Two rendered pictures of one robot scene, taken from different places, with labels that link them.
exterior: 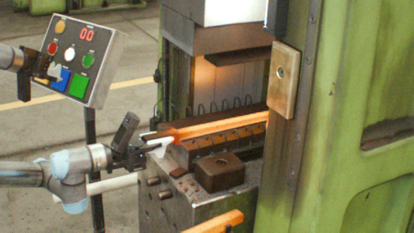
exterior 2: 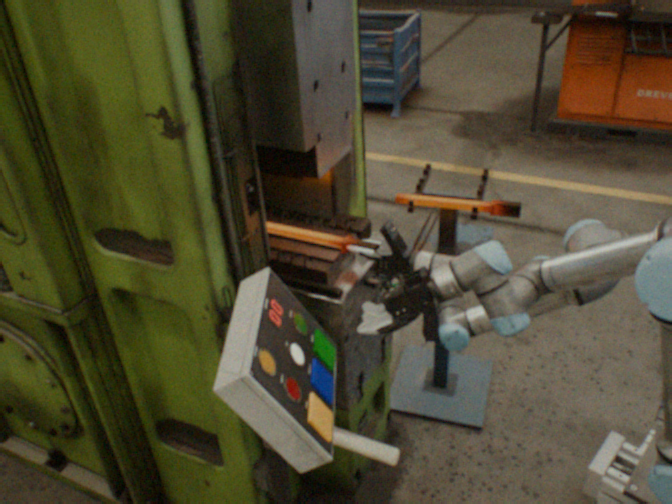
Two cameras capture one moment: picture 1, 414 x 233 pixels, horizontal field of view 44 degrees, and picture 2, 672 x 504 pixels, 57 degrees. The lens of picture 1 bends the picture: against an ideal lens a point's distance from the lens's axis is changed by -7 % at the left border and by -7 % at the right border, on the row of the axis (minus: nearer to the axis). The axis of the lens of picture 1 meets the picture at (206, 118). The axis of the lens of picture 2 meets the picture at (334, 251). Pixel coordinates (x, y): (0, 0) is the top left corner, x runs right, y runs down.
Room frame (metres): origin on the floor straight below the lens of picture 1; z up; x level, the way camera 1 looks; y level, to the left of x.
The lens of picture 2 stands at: (2.19, 1.39, 1.98)
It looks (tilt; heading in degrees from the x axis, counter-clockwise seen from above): 33 degrees down; 240
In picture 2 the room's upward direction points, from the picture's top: 4 degrees counter-clockwise
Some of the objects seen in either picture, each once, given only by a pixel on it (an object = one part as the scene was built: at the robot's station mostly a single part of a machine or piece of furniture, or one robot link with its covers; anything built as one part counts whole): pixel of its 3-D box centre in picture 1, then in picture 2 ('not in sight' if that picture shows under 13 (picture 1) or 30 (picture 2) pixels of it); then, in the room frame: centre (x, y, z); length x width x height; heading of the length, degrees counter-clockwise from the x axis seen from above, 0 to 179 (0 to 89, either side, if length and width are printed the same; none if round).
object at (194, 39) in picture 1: (240, 21); (267, 137); (1.52, -0.08, 1.32); 0.42 x 0.20 x 0.10; 121
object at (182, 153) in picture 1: (232, 131); (281, 246); (1.52, -0.08, 0.96); 0.42 x 0.20 x 0.09; 121
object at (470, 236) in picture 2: not in sight; (447, 251); (0.87, -0.04, 0.70); 0.40 x 0.30 x 0.02; 39
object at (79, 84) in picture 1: (79, 86); (322, 350); (1.69, 0.45, 1.01); 0.07 x 0.05 x 0.07; 56
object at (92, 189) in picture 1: (108, 185); (323, 431); (1.66, 0.35, 0.62); 0.44 x 0.05 x 0.05; 121
